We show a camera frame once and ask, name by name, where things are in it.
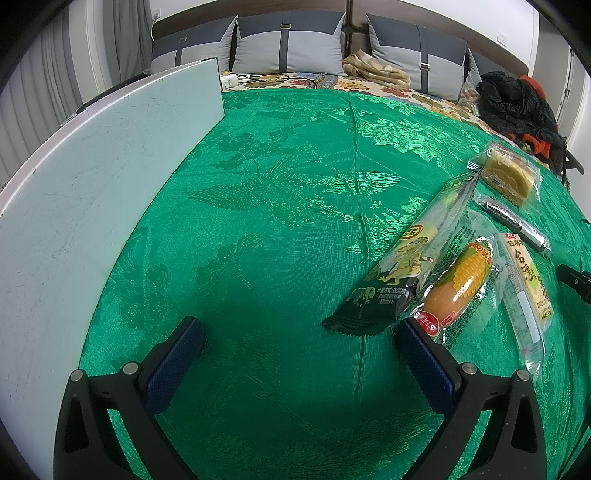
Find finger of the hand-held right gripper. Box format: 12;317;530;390
556;264;591;305

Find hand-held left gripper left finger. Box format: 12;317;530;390
54;316;206;480

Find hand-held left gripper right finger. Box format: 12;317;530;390
394;318;548;480

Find clear yellow long snack packet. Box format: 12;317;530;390
496;231;555;381

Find corn sausage packet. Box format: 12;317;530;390
409;217;509;352

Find small dark snack bar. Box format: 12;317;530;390
478;196;551;254

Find long black green snack packet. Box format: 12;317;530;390
322;167;485;339

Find bread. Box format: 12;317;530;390
468;142;541;207

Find white cardboard box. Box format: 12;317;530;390
0;58;225;444

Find green floral blanket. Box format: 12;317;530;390
78;88;591;480

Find black clothing pile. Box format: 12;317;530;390
475;71;566;144

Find orange cloth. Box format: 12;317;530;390
517;75;555;155

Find clear plastic bag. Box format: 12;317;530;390
461;74;484;112

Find brown padded headboard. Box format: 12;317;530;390
151;0;532;70

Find beige folded blanket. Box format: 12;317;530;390
342;51;411;90

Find grey curtain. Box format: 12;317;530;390
0;28;116;185

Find black metal frame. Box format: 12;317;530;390
549;134;587;188

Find grey strapped pillow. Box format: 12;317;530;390
366;13;468;100
466;48;491;89
231;11;347;77
151;16;238;75

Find tangled thin cables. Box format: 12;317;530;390
240;72;326;89

